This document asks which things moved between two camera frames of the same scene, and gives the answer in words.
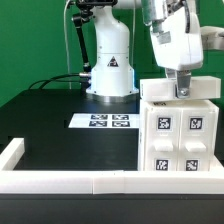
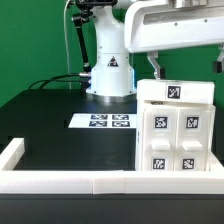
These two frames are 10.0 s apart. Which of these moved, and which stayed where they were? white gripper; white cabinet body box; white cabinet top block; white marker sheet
Moved: white cabinet top block; white gripper
Stayed: white marker sheet; white cabinet body box
